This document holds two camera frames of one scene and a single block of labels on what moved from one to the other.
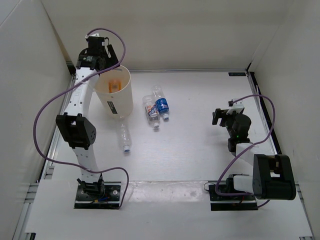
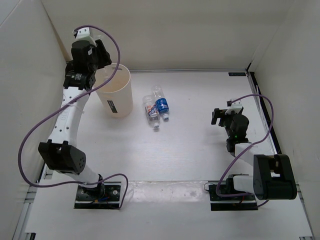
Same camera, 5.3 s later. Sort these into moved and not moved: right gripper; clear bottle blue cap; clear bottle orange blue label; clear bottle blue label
Moved: clear bottle blue cap
Not moved: clear bottle orange blue label; clear bottle blue label; right gripper
